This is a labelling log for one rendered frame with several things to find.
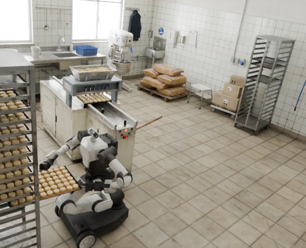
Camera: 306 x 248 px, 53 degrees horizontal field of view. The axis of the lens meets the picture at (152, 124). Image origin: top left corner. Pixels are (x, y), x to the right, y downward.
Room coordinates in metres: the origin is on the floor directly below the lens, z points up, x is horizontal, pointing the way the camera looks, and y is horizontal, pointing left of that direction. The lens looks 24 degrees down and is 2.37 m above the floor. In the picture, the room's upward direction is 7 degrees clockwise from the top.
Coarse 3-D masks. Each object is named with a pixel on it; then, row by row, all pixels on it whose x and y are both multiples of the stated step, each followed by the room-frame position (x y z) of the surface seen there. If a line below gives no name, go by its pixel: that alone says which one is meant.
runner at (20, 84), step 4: (0, 84) 1.84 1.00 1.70; (4, 84) 1.85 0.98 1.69; (8, 84) 1.87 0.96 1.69; (12, 84) 1.88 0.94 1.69; (16, 84) 1.90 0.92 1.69; (20, 84) 1.92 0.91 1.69; (24, 84) 1.93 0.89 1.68; (28, 84) 1.95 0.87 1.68; (0, 88) 1.84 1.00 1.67; (4, 88) 1.85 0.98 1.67
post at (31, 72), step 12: (36, 132) 1.95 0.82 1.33; (36, 144) 1.94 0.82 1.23; (36, 156) 1.94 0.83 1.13; (36, 168) 1.94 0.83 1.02; (36, 180) 1.94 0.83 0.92; (36, 192) 1.94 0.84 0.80; (36, 204) 1.93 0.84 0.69; (36, 216) 1.93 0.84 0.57; (36, 228) 1.93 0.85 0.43; (36, 240) 1.94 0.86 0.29
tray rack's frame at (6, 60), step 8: (0, 56) 2.06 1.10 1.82; (8, 56) 2.09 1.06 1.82; (16, 56) 2.12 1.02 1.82; (0, 64) 1.86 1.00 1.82; (8, 64) 1.89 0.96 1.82; (16, 64) 1.91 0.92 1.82; (24, 64) 1.93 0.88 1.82; (8, 224) 2.22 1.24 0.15; (24, 224) 2.24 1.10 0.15; (0, 232) 2.11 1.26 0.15; (8, 232) 2.12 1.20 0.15; (16, 232) 2.14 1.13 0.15; (8, 240) 2.03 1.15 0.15; (16, 240) 2.04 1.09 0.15; (32, 240) 2.07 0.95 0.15
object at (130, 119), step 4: (108, 104) 3.85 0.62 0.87; (112, 104) 3.80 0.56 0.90; (112, 108) 3.76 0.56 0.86; (116, 108) 3.68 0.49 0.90; (116, 112) 3.68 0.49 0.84; (120, 112) 3.61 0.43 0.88; (124, 112) 3.58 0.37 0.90; (124, 116) 3.53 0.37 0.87; (128, 116) 3.47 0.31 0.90; (128, 120) 3.46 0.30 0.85; (132, 120) 3.39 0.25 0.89; (136, 124) 3.34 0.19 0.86
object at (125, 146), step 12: (96, 108) 3.73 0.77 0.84; (108, 108) 3.79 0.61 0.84; (96, 120) 3.47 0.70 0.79; (120, 120) 3.45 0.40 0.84; (108, 132) 3.22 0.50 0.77; (120, 144) 3.25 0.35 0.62; (132, 144) 3.36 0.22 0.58; (120, 156) 3.26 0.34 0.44; (132, 156) 3.37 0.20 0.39; (108, 168) 3.18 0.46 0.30
